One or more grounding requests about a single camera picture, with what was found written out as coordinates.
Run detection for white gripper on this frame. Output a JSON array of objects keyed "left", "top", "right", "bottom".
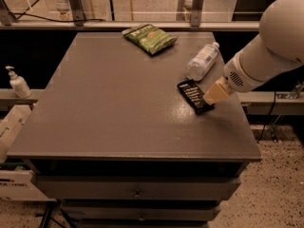
[{"left": 203, "top": 35, "right": 303, "bottom": 105}]

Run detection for black rxbar chocolate wrapper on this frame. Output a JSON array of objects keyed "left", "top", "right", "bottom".
[{"left": 177, "top": 80, "right": 214, "bottom": 115}]

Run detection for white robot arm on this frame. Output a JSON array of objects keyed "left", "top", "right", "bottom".
[{"left": 203, "top": 0, "right": 304, "bottom": 105}]

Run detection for clear plastic water bottle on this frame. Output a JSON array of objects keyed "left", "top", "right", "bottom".
[{"left": 185, "top": 42, "right": 219, "bottom": 82}]

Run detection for white pump soap bottle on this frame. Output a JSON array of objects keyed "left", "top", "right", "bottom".
[{"left": 6, "top": 66, "right": 31, "bottom": 99}]

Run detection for green chip bag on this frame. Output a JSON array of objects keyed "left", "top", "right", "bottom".
[{"left": 123, "top": 24, "right": 177, "bottom": 55}]

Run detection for grey drawer cabinet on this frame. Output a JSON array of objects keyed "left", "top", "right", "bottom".
[{"left": 9, "top": 32, "right": 261, "bottom": 228}]

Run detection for white cardboard box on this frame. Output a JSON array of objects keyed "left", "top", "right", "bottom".
[{"left": 0, "top": 104, "right": 31, "bottom": 162}]

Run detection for white labelled box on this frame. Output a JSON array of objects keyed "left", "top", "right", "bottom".
[{"left": 0, "top": 170, "right": 54, "bottom": 201}]

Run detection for black cable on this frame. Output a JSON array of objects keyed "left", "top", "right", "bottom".
[{"left": 9, "top": 0, "right": 107, "bottom": 24}]

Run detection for metal rail frame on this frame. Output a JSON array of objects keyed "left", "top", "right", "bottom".
[{"left": 1, "top": 0, "right": 275, "bottom": 31}]

